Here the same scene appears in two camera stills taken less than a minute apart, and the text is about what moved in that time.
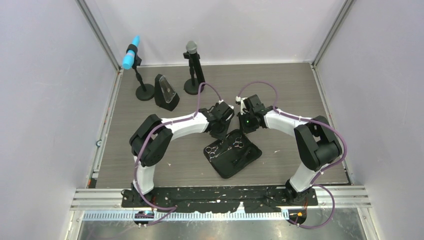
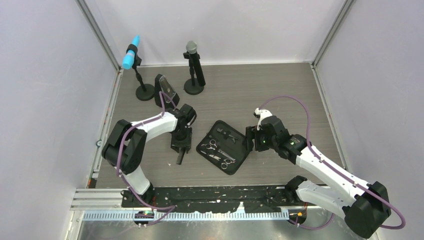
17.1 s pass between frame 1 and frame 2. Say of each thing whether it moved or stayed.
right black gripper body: moved
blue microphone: stayed
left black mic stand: stayed
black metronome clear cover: stayed
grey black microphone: stayed
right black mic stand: stayed
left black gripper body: moved
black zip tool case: moved
